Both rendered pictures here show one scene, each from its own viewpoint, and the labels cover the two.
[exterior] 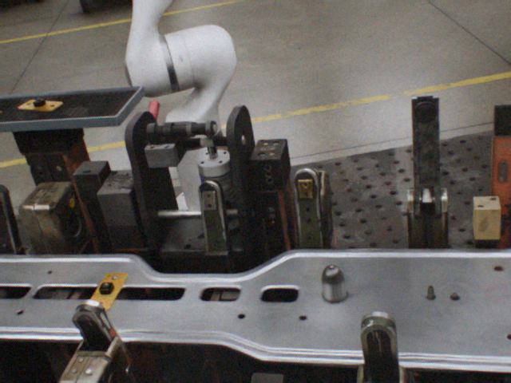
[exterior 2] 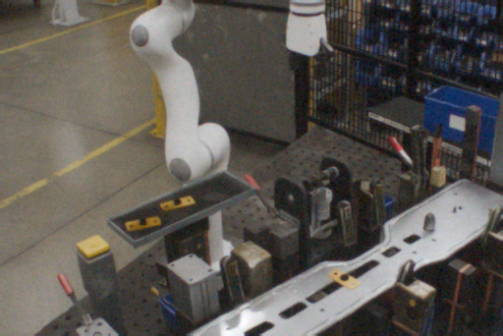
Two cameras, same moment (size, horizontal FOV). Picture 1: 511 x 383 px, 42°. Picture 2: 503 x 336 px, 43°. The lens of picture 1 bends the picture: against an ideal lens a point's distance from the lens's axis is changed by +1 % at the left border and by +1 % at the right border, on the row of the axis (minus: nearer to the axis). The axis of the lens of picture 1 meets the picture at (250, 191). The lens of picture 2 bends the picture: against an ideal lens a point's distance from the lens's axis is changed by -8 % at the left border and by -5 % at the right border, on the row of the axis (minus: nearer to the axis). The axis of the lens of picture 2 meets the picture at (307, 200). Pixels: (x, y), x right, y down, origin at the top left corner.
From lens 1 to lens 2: 1.50 m
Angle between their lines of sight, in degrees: 51
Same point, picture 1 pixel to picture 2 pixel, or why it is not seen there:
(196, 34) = (212, 131)
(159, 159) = (318, 198)
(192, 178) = (211, 236)
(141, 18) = (193, 127)
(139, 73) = (198, 165)
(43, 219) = (266, 265)
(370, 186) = (251, 214)
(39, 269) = (285, 294)
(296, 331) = (440, 244)
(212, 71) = (226, 152)
